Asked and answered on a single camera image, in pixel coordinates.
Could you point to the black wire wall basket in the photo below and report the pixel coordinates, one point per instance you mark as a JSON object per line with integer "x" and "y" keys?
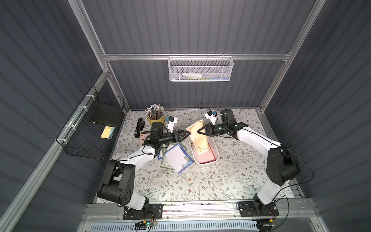
{"x": 82, "y": 138}

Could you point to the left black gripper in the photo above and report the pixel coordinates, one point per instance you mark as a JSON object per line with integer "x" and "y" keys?
{"x": 177, "y": 136}

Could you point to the pink red-edged stationery paper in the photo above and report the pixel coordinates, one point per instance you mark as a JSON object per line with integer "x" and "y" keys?
{"x": 206, "y": 157}

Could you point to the coloured pencils bunch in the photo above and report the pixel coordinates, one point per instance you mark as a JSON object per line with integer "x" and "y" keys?
{"x": 155, "y": 112}

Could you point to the white wire mesh basket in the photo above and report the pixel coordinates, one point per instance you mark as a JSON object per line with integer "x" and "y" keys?
{"x": 213, "y": 70}

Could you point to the black notebook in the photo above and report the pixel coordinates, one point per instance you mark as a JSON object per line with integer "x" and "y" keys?
{"x": 106, "y": 114}

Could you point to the yellow pencil cup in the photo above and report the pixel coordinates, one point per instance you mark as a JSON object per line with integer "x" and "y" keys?
{"x": 161, "y": 120}

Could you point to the yellow sticky notes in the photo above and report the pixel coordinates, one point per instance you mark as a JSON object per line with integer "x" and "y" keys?
{"x": 107, "y": 132}

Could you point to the beige stationery paper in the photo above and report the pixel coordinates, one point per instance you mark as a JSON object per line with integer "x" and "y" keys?
{"x": 199, "y": 141}

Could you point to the white glue bottle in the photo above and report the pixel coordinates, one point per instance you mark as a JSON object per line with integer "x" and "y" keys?
{"x": 192, "y": 75}

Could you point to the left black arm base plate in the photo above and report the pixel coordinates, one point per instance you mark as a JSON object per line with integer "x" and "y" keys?
{"x": 143, "y": 211}

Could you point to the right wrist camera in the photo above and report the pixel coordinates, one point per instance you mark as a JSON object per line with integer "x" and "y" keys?
{"x": 212, "y": 116}

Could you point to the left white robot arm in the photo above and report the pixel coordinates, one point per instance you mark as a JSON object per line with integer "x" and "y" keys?
{"x": 117, "y": 182}

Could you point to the white plastic storage box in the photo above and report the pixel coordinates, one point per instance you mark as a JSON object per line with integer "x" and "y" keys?
{"x": 212, "y": 146}

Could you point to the floral table mat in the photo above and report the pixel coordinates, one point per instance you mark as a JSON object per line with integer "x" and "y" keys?
{"x": 239, "y": 173}

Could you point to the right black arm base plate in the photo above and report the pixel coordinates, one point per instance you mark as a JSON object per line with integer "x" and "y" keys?
{"x": 256, "y": 209}

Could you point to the black stapler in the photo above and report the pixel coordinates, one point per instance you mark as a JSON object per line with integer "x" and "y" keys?
{"x": 139, "y": 127}

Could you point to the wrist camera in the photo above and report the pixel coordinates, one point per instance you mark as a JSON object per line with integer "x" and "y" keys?
{"x": 171, "y": 121}
{"x": 212, "y": 116}

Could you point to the aluminium front rail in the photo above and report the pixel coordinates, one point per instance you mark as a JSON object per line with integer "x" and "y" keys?
{"x": 205, "y": 210}

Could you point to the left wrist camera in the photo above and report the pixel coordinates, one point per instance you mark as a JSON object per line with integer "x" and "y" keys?
{"x": 171, "y": 121}

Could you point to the pink calculator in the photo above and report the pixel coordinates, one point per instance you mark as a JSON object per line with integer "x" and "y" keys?
{"x": 144, "y": 135}

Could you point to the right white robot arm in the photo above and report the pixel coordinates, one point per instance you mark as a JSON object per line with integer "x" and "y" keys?
{"x": 282, "y": 164}

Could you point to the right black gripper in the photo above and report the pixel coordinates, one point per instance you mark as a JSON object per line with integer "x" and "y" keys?
{"x": 208, "y": 129}

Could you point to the blue floral stationery paper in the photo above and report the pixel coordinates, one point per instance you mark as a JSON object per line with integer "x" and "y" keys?
{"x": 161, "y": 154}

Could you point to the white ribbed cable duct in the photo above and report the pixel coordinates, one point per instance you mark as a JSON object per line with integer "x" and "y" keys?
{"x": 236, "y": 225}

